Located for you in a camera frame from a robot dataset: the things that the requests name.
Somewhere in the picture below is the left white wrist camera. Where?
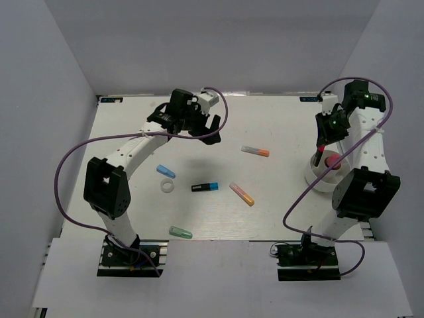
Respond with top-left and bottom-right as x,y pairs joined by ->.
197,91 -> 219,113

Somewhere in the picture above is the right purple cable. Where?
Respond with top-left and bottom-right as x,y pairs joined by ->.
283,76 -> 394,276

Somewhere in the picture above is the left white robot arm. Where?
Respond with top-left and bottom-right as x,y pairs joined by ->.
83,88 -> 226,264

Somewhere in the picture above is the blue black highlighter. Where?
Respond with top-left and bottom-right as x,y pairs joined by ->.
191,182 -> 219,192

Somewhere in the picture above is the white round divided container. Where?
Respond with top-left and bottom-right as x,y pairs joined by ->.
304,150 -> 350,193

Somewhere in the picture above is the orange clear marker upper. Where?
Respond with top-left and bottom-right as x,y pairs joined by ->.
241,146 -> 270,157

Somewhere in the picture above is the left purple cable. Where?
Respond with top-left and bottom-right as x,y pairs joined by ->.
54,86 -> 230,277

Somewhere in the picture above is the purple cable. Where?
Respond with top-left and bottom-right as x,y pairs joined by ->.
54,86 -> 230,277
283,76 -> 394,276

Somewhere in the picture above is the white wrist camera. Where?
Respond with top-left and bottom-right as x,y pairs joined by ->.
197,91 -> 219,113
317,93 -> 339,116

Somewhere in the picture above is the left corner label sticker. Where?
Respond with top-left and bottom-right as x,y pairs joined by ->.
99,97 -> 123,103

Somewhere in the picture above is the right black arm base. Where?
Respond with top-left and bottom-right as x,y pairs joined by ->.
270,235 -> 341,282

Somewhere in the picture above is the pink black highlighter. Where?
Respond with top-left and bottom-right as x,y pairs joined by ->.
313,145 -> 325,167

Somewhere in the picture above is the corner label sticker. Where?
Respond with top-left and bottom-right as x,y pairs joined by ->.
99,97 -> 123,103
299,96 -> 319,103

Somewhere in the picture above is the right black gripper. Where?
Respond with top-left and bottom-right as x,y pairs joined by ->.
315,109 -> 351,148

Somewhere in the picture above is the green translucent cap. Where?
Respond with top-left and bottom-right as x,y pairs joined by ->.
169,226 -> 193,239

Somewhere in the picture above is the blue translucent cap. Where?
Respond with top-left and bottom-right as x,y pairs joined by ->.
156,165 -> 176,179

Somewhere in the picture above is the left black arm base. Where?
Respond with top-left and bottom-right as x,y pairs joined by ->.
97,238 -> 168,278

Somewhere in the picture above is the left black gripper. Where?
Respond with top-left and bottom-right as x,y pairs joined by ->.
180,102 -> 221,145

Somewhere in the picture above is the right corner label sticker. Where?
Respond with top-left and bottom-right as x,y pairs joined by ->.
299,96 -> 319,103

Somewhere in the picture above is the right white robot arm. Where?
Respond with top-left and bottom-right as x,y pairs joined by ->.
299,78 -> 401,264

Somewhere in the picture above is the orange clear marker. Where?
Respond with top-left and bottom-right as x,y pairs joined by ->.
229,182 -> 254,207
241,146 -> 270,157

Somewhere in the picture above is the orange clear marker lower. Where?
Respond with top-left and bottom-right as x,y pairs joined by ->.
229,182 -> 254,207

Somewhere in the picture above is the pink capped clear tube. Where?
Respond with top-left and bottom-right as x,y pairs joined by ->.
325,154 -> 341,170

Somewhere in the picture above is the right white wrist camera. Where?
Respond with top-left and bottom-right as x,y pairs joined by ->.
317,93 -> 339,116

